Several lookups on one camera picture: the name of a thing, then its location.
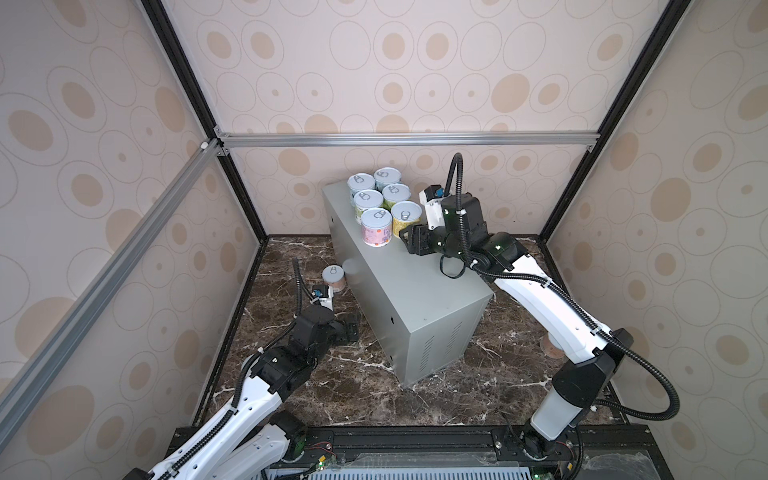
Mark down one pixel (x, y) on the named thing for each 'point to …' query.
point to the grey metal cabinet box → (415, 310)
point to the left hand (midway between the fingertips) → (351, 311)
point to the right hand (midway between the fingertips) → (410, 230)
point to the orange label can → (334, 276)
